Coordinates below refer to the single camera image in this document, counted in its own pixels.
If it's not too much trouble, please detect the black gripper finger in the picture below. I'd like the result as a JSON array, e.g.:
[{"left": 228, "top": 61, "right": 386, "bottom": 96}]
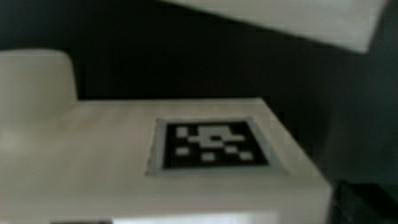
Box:
[{"left": 331, "top": 181, "right": 398, "bottom": 224}]

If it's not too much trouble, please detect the white drawer box front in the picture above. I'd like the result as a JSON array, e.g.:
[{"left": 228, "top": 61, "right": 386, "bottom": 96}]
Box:
[{"left": 0, "top": 49, "right": 333, "bottom": 224}]

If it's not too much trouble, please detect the white drawer cabinet frame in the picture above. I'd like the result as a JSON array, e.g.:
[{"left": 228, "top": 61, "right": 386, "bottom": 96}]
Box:
[{"left": 162, "top": 0, "right": 390, "bottom": 54}]

